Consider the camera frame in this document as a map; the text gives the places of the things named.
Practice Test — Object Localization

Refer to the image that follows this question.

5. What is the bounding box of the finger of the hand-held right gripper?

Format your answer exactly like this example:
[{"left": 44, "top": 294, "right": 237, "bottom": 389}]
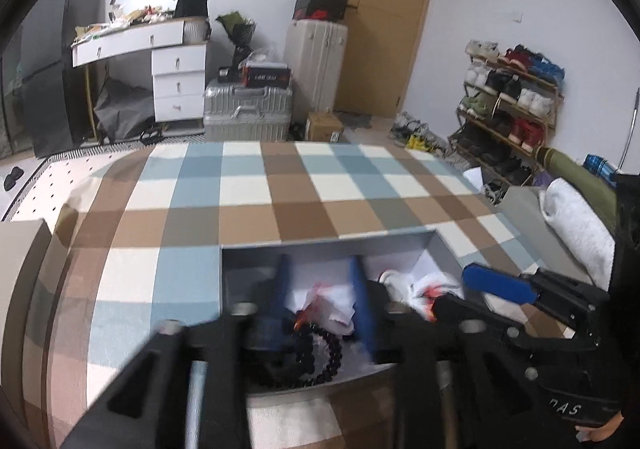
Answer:
[
  {"left": 432, "top": 294, "right": 526, "bottom": 336},
  {"left": 462, "top": 264, "right": 610, "bottom": 332}
]

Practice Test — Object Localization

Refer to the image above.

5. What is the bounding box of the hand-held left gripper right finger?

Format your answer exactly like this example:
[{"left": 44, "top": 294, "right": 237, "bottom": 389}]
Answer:
[{"left": 348, "top": 256, "right": 521, "bottom": 449}]

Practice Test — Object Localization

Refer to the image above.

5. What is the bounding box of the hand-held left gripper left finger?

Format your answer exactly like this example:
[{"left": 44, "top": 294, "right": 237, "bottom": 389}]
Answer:
[{"left": 60, "top": 254, "right": 296, "bottom": 449}]

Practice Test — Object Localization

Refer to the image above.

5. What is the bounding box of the white round pin badge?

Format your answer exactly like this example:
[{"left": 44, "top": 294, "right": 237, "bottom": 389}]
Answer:
[{"left": 382, "top": 270, "right": 418, "bottom": 302}]

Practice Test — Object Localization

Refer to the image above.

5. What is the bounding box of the red cartoon hair clip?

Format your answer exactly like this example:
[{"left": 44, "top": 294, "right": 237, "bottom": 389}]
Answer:
[{"left": 295, "top": 281, "right": 356, "bottom": 337}]

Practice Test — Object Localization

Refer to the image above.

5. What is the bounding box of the grey cardboard box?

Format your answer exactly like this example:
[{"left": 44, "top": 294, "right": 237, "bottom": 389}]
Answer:
[{"left": 219, "top": 228, "right": 501, "bottom": 400}]

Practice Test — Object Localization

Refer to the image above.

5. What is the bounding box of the black bead bracelet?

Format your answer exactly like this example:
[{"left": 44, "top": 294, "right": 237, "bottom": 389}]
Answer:
[{"left": 250, "top": 319, "right": 346, "bottom": 387}]

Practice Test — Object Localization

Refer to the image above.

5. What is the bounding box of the person's right hand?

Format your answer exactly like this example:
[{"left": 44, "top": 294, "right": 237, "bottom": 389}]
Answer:
[{"left": 575, "top": 409, "right": 632, "bottom": 444}]

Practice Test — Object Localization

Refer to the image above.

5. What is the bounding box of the grey box lid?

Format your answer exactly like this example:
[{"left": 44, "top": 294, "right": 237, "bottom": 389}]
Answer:
[{"left": 500, "top": 186, "right": 591, "bottom": 280}]

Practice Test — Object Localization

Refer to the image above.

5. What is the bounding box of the white towel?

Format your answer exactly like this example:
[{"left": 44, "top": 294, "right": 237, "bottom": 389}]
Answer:
[{"left": 539, "top": 178, "right": 617, "bottom": 285}]

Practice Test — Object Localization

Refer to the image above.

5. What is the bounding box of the white paper sheet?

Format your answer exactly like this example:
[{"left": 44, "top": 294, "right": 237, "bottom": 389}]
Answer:
[{"left": 462, "top": 166, "right": 486, "bottom": 194}]

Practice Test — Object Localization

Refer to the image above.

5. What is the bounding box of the green rolled mat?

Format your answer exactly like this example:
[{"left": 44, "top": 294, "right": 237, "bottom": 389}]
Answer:
[{"left": 535, "top": 146, "right": 621, "bottom": 230}]

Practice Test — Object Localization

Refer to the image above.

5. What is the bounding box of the blue plaid cloth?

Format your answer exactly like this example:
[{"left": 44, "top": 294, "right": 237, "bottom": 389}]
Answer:
[{"left": 584, "top": 154, "right": 618, "bottom": 184}]

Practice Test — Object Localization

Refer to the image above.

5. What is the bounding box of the small brown cardboard box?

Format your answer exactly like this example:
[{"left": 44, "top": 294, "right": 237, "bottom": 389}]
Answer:
[{"left": 305, "top": 111, "right": 346, "bottom": 142}]

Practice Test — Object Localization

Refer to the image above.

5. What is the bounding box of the silver suitcase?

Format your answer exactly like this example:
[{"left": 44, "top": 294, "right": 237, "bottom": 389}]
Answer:
[{"left": 202, "top": 79, "right": 293, "bottom": 142}]

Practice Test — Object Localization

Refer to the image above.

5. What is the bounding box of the pair of loose shoes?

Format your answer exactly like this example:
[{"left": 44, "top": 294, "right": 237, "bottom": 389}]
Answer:
[{"left": 390, "top": 111, "right": 448, "bottom": 154}]

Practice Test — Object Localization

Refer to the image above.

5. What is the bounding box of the shoe rack with shoes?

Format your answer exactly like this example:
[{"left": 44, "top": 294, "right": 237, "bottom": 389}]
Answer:
[{"left": 450, "top": 40, "right": 566, "bottom": 187}]

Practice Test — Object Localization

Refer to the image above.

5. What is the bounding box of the metal pole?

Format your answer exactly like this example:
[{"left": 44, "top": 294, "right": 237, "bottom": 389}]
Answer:
[{"left": 619, "top": 88, "right": 640, "bottom": 172}]

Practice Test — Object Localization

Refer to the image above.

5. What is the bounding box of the cream suitcase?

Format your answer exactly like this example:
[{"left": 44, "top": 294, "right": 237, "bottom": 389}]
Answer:
[{"left": 284, "top": 19, "right": 349, "bottom": 126}]

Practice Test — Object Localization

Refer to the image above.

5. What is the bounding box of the white dressing desk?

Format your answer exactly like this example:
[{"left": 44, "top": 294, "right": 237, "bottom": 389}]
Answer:
[{"left": 71, "top": 19, "right": 208, "bottom": 124}]

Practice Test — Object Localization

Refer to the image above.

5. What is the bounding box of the grey cloth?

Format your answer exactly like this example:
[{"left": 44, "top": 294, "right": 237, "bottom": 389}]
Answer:
[{"left": 94, "top": 79, "right": 156, "bottom": 142}]

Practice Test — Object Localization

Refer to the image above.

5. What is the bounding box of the white dotted floor mat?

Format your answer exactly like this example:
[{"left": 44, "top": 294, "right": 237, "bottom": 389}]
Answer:
[{"left": 0, "top": 141, "right": 166, "bottom": 222}]

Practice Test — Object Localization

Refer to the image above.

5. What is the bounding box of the bouquet in black wrap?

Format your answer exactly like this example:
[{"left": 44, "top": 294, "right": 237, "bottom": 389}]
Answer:
[{"left": 215, "top": 11, "right": 257, "bottom": 64}]

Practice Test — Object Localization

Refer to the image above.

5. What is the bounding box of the white ribbed bin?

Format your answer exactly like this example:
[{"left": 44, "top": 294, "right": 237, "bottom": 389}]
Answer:
[{"left": 182, "top": 16, "right": 211, "bottom": 44}]

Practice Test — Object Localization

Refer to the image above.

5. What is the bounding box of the red and black shoe box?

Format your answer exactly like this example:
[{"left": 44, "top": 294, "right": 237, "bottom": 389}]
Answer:
[{"left": 292, "top": 6, "right": 348, "bottom": 24}]

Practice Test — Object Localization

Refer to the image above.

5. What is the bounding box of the wooden door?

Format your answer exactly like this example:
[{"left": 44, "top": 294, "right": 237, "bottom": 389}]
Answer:
[{"left": 336, "top": 0, "right": 442, "bottom": 120}]

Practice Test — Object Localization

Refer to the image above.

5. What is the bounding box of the pile of desk clutter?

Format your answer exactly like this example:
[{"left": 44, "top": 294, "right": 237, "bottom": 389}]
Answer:
[{"left": 74, "top": 4, "right": 176, "bottom": 42}]

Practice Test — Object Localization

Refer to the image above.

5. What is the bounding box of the black refrigerator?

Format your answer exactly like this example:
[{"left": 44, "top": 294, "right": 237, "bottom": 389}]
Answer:
[{"left": 20, "top": 0, "right": 108, "bottom": 157}]

